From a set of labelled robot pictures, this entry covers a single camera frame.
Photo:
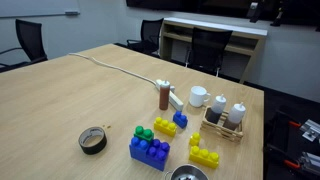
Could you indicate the whiteboard with tray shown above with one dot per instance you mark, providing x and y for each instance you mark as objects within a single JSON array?
[{"x": 23, "y": 8}]

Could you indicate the metal bowl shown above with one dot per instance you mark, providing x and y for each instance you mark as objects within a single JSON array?
[{"x": 186, "y": 172}]

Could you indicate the black office chair back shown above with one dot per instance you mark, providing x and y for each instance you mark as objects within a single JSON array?
[{"x": 150, "y": 34}]

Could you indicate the green toy brick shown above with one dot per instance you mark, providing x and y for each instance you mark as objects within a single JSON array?
[{"x": 144, "y": 134}]

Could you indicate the wooden crate holder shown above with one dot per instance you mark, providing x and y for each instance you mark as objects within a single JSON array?
[{"x": 218, "y": 128}]

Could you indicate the brown sauce squeeze bottle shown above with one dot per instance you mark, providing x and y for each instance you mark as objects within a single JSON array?
[{"x": 164, "y": 95}]

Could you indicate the yellow three-stud toy brick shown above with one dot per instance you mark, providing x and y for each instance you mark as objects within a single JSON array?
[{"x": 165, "y": 126}]

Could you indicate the equipment with orange clamps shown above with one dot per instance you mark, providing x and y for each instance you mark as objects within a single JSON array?
[{"x": 284, "y": 145}]

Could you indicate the dark sauce squeeze bottle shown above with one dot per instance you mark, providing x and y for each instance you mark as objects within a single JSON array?
[{"x": 217, "y": 108}]

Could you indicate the black office chair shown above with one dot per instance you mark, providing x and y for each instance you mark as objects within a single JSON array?
[
  {"x": 29, "y": 35},
  {"x": 207, "y": 50},
  {"x": 150, "y": 34}
]

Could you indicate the black office chair right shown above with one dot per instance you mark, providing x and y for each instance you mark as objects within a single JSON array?
[{"x": 207, "y": 50}]

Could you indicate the black office chair left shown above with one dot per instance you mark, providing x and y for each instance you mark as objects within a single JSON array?
[{"x": 29, "y": 35}]

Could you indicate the white mug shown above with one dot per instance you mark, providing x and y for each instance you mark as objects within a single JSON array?
[{"x": 198, "y": 96}]

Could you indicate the white power strip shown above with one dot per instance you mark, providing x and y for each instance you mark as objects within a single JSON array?
[{"x": 173, "y": 99}]

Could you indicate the yellow L-shaped toy brick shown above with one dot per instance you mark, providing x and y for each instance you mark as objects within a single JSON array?
[{"x": 202, "y": 156}]

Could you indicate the brown sauce bottle in crate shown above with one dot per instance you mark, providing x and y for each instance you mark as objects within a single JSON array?
[{"x": 235, "y": 116}]

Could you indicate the large blue toy brick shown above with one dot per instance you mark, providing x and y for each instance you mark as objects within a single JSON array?
[{"x": 153, "y": 153}]

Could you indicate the black tape roll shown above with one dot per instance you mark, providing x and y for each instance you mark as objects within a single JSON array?
[{"x": 92, "y": 140}]

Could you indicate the small blue toy brick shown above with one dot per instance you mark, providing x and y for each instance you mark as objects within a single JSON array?
[{"x": 180, "y": 119}]

